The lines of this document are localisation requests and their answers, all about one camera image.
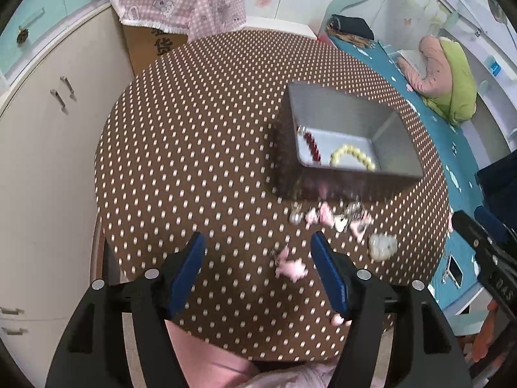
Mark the teal drawer unit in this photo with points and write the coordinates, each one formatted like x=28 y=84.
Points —
x=44 y=8

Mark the person's right hand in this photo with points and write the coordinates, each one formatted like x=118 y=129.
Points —
x=484 y=331

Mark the pink ribbon hair clip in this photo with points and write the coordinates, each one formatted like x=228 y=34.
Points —
x=361 y=224

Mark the white side table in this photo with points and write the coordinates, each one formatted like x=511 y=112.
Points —
x=278 y=26

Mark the person's pink clothing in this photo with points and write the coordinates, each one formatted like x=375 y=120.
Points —
x=210 y=363

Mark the brown polka dot tablecloth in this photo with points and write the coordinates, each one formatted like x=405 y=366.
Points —
x=194 y=149

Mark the dark navy cloth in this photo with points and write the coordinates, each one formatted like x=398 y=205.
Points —
x=499 y=186

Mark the small pink bead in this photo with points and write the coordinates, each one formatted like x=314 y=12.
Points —
x=337 y=320

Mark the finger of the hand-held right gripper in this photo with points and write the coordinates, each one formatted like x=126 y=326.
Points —
x=468 y=229
x=489 y=222

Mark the silver hair clip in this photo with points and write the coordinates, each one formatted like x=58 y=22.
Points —
x=354 y=210

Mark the pink pillow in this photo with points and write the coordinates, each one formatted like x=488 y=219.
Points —
x=432 y=66

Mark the small pink hair clip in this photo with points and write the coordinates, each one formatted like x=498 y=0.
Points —
x=312 y=216

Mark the silver metal tin box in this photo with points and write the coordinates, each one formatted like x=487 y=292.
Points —
x=347 y=129

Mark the silver metal charm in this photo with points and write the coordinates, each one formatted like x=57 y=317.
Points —
x=295 y=214

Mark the white cabinet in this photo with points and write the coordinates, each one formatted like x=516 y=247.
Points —
x=44 y=194

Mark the cardboard box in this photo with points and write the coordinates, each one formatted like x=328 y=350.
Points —
x=147 y=46

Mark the green pillow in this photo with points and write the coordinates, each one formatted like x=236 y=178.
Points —
x=458 y=81

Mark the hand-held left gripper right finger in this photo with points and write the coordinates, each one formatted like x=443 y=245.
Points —
x=331 y=275

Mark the white heart pendant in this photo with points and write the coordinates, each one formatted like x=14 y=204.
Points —
x=341 y=223

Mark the black bag on bed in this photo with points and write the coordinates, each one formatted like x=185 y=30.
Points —
x=351 y=27

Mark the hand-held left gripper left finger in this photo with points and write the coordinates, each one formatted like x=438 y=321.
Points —
x=186 y=268

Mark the pink bow hair clip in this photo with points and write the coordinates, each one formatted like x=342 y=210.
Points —
x=289 y=266

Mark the smartphone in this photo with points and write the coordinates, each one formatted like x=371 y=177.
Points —
x=455 y=271

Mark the blue printed bed sheet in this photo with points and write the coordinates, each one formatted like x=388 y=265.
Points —
x=444 y=145

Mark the pink flower hair clip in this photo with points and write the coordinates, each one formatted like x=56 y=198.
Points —
x=327 y=214

